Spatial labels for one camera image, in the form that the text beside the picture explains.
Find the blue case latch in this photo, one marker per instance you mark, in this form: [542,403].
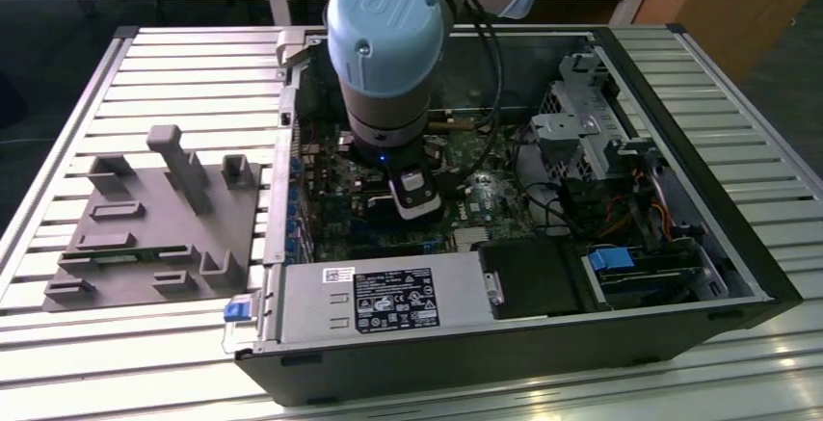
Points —
[237,310]

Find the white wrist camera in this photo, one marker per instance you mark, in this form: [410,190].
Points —
[416,192]

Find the grey parts rack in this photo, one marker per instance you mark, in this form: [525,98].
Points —
[149,247]

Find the green motherboard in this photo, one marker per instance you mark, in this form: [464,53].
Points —
[502,194]

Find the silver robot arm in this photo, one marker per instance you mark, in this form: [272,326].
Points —
[386,31]

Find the black plastic shroud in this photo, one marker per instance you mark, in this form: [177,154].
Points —
[534,276]

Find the small silver heatsink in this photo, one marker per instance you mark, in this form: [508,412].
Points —
[473,237]

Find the silver power supply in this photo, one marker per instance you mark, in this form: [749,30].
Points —
[309,305]

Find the hard disk in blue carrier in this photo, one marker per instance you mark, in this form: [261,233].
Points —
[608,258]

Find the black PC case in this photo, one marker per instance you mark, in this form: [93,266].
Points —
[450,368]

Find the wooden cabinet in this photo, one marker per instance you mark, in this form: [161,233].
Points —
[740,7]

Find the metal disk bay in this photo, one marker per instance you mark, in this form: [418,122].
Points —
[566,127]

